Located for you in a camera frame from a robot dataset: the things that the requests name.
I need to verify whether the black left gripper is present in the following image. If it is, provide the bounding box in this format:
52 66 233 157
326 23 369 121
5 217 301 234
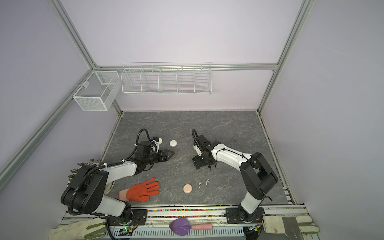
144 149 174 165

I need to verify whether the white earbud charging case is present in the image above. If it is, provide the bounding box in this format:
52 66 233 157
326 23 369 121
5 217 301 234
170 140 178 147

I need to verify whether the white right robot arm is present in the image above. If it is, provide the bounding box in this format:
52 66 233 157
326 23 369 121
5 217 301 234
192 129 279 224

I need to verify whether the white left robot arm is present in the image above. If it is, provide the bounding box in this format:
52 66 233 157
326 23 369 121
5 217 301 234
61 129 175 218

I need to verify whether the pink round charging case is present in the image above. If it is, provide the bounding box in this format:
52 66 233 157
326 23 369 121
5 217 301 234
183 184 193 194

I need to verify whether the red rubber glove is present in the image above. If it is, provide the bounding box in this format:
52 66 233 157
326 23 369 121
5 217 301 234
118 178 160 202

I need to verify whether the purple pink brush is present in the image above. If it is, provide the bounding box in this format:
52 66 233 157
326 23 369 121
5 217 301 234
169 218 213 236

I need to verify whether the potted green plant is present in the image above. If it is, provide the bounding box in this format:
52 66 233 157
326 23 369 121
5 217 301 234
67 158 115 196

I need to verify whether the white mesh box basket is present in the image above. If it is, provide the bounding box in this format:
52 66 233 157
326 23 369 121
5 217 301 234
73 71 122 112

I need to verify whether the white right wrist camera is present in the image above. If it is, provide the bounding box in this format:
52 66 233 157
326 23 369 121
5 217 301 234
194 145 202 156

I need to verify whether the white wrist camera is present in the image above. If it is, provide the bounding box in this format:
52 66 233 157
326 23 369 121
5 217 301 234
194 145 202 156
151 137 163 153

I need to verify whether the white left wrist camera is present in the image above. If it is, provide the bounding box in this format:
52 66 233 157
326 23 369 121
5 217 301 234
151 137 163 153

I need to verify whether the white wire wall shelf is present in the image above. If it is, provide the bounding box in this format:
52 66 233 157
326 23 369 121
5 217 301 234
121 62 212 95

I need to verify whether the white vented rail base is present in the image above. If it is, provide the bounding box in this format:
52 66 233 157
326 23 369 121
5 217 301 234
110 226 246 240

